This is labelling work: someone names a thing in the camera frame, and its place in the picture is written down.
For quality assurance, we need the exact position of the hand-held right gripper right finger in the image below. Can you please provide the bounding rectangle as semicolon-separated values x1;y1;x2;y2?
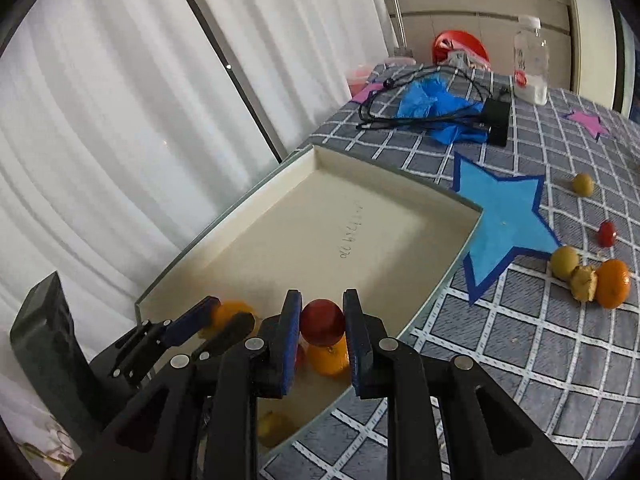
342;288;583;480

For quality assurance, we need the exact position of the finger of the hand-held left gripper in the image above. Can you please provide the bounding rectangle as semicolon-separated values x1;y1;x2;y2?
192;311;257;366
112;296;222;378

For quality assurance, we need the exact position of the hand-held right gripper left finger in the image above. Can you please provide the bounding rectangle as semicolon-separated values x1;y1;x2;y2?
65;289;305;480

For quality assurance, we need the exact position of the small orange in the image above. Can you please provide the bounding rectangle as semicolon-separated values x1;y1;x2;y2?
210;301;258;336

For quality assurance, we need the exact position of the white cardboard box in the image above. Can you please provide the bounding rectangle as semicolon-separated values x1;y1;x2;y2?
136;144;485;461

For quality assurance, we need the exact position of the floral cloth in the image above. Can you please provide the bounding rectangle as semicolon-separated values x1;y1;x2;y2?
12;417;83;478

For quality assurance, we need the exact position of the white curtain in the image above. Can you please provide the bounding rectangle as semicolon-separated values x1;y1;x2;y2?
0;0;401;361

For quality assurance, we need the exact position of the peeled citrus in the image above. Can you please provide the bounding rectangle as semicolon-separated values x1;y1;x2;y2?
570;266;598;303

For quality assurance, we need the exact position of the blue glove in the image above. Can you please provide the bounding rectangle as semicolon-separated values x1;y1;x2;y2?
397;77;488;145

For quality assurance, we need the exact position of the pink plastic container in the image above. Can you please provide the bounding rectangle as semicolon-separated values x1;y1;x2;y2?
347;62;373;96

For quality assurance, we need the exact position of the black power adapter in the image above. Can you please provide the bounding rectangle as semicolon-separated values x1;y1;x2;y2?
480;99;512;147

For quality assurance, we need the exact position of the large orange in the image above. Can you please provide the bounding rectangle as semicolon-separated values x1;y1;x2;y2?
595;258;632;309

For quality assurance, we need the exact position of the red plastic chair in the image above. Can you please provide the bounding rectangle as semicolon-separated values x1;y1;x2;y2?
431;30;491;68

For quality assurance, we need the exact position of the clear plastic bottle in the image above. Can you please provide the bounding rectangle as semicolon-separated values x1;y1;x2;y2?
514;16;550;106

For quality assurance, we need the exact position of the white sideboard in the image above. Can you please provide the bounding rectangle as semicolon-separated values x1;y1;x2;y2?
387;0;573;93

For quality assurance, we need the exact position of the black cable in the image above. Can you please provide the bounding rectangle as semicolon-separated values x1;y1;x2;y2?
356;62;511;131

